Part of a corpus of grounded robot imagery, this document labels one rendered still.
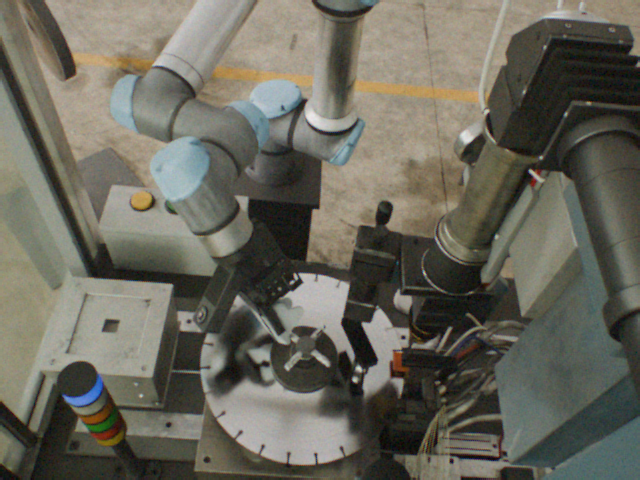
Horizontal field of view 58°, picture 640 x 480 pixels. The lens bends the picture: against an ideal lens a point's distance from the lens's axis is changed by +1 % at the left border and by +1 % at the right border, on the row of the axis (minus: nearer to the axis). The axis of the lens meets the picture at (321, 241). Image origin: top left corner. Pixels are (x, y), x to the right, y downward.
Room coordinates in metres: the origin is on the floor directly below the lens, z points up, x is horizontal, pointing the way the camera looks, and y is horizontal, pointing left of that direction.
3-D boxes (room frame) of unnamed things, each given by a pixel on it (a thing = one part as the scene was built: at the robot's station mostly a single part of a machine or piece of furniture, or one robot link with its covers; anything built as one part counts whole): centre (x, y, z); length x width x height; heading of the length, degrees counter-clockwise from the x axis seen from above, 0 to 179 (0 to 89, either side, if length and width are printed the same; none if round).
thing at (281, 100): (1.00, 0.14, 0.91); 0.13 x 0.12 x 0.14; 73
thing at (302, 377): (0.40, 0.00, 0.96); 0.11 x 0.11 x 0.03
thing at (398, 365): (0.41, -0.20, 0.95); 0.10 x 0.03 x 0.07; 95
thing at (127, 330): (0.43, 0.34, 0.82); 0.18 x 0.18 x 0.15; 5
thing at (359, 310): (0.43, -0.07, 1.17); 0.06 x 0.05 x 0.20; 86
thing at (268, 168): (1.01, 0.15, 0.80); 0.15 x 0.15 x 0.10
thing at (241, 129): (0.58, 0.16, 1.24); 0.11 x 0.11 x 0.08; 73
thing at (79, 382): (0.24, 0.26, 1.14); 0.05 x 0.04 x 0.03; 5
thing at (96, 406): (0.24, 0.26, 1.11); 0.05 x 0.04 x 0.03; 5
